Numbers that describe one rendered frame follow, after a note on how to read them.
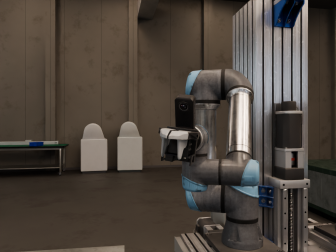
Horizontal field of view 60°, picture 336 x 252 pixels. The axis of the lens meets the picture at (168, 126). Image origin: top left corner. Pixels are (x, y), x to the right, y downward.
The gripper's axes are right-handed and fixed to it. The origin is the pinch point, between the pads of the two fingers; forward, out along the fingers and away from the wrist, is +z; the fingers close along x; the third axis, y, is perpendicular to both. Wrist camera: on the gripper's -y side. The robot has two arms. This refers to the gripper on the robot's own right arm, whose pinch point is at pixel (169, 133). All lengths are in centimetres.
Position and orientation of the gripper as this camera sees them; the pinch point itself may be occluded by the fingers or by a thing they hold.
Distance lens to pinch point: 57.4
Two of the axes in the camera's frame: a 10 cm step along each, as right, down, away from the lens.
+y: -1.3, 9.9, 0.4
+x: -9.6, -1.3, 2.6
